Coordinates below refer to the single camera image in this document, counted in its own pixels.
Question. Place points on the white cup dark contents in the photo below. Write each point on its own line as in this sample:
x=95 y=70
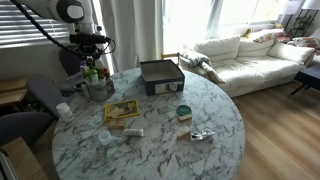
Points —
x=81 y=87

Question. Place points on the black white small object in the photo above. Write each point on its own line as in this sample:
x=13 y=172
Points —
x=202 y=135

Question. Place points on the clear plastic cup blue lid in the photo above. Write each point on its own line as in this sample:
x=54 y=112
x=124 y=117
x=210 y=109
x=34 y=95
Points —
x=98 y=90

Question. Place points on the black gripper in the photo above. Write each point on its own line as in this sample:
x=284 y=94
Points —
x=88 y=45

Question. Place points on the wooden block near lid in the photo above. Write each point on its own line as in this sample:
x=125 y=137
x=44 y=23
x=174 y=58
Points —
x=185 y=117

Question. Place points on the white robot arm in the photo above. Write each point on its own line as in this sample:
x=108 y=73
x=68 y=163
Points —
x=79 y=13

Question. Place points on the white jar at edge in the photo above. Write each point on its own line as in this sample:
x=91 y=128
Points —
x=65 y=112

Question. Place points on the grey folded blanket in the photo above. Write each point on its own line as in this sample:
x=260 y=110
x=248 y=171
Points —
x=200 y=64

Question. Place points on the dark blue cardboard box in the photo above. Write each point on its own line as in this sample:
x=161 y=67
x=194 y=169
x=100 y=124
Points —
x=161 y=76

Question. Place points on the black coffee table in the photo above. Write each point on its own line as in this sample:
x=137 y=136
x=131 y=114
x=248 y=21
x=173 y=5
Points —
x=309 y=77

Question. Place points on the yellow animal book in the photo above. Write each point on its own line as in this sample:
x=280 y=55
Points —
x=130 y=106

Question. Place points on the grey office chair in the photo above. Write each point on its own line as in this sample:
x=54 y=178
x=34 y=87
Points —
x=31 y=125

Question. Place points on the wooden blocks on book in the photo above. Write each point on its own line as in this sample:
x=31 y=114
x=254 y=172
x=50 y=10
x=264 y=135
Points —
x=115 y=113

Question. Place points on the white sofa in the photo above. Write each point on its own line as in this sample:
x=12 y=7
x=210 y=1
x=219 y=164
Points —
x=249 y=66

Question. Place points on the red capped sauce bottle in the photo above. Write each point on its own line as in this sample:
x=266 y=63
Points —
x=106 y=73

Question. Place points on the small white tube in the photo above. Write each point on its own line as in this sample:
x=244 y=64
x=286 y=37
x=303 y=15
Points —
x=134 y=132

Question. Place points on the wooden chair yellow seat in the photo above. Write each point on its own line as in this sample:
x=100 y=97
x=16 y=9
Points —
x=171 y=56

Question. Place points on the wooden blocks beside book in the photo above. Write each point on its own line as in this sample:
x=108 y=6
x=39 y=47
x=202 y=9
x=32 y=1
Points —
x=116 y=124

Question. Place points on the small clear measuring cup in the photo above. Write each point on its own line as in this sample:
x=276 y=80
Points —
x=106 y=138

